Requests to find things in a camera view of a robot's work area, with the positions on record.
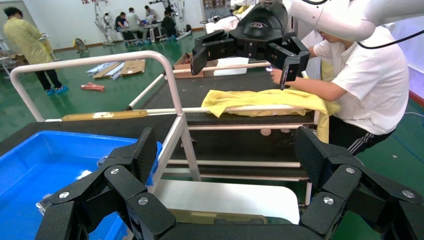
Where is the person in white T-shirt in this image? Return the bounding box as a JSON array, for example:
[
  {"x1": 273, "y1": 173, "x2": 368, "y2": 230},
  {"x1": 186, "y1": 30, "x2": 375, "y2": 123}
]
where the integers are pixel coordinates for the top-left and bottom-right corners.
[{"x1": 269, "y1": 26, "x2": 412, "y2": 157}]

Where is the cardboard box with red items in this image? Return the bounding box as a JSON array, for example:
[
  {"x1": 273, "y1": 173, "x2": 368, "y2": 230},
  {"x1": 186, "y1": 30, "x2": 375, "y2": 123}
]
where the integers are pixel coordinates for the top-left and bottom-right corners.
[{"x1": 173, "y1": 52, "x2": 220, "y2": 79}]

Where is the person in grey shirt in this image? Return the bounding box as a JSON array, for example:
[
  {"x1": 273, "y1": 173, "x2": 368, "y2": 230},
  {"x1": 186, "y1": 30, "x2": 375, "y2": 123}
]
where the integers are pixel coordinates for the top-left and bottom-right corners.
[{"x1": 125, "y1": 7, "x2": 144, "y2": 42}]

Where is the yellow floor fan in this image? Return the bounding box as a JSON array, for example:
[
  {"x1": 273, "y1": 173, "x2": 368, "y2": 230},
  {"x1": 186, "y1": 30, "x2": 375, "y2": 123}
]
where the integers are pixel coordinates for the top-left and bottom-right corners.
[{"x1": 73, "y1": 37, "x2": 88, "y2": 54}]

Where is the white tube handrail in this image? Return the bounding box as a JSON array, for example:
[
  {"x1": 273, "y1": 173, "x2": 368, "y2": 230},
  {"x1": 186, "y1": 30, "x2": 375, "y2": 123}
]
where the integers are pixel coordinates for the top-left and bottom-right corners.
[{"x1": 9, "y1": 50, "x2": 204, "y2": 184}]

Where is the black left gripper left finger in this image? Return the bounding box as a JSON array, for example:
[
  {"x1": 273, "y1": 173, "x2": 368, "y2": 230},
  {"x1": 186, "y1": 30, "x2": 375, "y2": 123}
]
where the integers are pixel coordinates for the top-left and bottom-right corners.
[{"x1": 34, "y1": 127, "x2": 177, "y2": 240}]

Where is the white low table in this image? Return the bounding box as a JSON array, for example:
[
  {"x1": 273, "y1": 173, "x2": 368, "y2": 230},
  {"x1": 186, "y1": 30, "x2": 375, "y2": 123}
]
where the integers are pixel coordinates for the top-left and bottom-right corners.
[{"x1": 153, "y1": 179, "x2": 301, "y2": 225}]

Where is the white flat panel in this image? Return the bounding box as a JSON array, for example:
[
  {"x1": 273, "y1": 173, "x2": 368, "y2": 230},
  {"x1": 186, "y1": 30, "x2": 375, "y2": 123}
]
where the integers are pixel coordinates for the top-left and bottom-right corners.
[{"x1": 213, "y1": 57, "x2": 250, "y2": 77}]

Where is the blue plastic bin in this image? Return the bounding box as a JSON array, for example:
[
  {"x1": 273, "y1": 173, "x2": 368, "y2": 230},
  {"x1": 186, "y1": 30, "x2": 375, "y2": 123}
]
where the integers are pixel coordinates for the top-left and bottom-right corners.
[{"x1": 0, "y1": 130, "x2": 163, "y2": 240}]

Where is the long wooden edge strip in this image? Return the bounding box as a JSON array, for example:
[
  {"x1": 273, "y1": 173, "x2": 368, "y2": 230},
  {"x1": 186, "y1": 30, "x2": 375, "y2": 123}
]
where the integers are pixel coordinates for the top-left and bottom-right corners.
[{"x1": 60, "y1": 109, "x2": 149, "y2": 122}]

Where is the yellow cloth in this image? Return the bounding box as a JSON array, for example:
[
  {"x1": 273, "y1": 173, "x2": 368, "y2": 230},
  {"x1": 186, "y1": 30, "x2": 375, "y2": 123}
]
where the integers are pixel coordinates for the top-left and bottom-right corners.
[{"x1": 201, "y1": 88, "x2": 341, "y2": 144}]

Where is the grey work table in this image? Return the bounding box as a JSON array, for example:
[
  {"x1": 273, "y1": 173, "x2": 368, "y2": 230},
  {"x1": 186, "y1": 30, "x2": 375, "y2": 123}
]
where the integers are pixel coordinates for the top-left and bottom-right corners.
[{"x1": 118, "y1": 22, "x2": 167, "y2": 43}]

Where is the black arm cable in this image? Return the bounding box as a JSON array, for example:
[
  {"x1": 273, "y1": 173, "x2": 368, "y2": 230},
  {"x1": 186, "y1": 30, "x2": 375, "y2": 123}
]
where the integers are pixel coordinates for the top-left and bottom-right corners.
[{"x1": 357, "y1": 29, "x2": 424, "y2": 50}]

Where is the seated person light shirt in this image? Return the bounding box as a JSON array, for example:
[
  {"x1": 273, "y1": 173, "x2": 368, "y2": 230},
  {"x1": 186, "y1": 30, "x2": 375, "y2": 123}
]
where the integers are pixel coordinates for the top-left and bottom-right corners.
[{"x1": 144, "y1": 4, "x2": 161, "y2": 25}]

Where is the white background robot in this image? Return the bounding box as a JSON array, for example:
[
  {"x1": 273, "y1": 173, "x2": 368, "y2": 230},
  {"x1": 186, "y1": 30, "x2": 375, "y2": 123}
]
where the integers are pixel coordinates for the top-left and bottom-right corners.
[{"x1": 93, "y1": 0, "x2": 116, "y2": 45}]

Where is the flat cardboard sheet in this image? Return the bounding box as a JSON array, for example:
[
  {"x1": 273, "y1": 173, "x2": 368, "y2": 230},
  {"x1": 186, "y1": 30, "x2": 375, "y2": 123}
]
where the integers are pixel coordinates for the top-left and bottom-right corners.
[
  {"x1": 92, "y1": 61, "x2": 123, "y2": 80},
  {"x1": 120, "y1": 59, "x2": 147, "y2": 78}
]

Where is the person in yellow coat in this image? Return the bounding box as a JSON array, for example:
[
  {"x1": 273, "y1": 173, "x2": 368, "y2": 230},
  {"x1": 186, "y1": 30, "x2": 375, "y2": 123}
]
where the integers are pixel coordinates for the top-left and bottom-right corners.
[{"x1": 2, "y1": 6, "x2": 69, "y2": 96}]

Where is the seated person dark shirt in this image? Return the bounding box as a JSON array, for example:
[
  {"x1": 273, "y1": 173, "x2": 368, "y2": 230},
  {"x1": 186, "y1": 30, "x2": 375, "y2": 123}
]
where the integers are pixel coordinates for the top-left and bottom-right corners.
[{"x1": 114, "y1": 11, "x2": 130, "y2": 34}]

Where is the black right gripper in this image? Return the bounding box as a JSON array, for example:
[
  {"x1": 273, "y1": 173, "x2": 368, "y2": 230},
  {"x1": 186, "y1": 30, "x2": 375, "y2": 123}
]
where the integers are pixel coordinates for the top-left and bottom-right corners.
[{"x1": 190, "y1": 1, "x2": 311, "y2": 91}]

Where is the red object on floor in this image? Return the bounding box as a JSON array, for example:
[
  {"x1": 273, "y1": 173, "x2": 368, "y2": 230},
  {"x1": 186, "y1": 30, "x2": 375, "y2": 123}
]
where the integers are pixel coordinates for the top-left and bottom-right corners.
[{"x1": 80, "y1": 82, "x2": 106, "y2": 93}]

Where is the person in black clothes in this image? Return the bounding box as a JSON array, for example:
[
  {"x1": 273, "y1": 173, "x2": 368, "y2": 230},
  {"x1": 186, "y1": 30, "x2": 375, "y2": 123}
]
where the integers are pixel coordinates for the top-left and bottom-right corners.
[{"x1": 160, "y1": 10, "x2": 178, "y2": 41}]

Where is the black cart with white tubes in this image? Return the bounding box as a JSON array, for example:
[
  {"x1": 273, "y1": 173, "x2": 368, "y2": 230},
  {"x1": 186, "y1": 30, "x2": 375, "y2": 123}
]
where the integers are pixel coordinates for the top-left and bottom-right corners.
[{"x1": 126, "y1": 61, "x2": 321, "y2": 207}]

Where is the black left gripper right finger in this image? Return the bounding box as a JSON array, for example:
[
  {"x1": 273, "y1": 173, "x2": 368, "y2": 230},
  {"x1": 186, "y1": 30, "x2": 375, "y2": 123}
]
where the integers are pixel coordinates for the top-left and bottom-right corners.
[{"x1": 293, "y1": 125, "x2": 424, "y2": 240}]

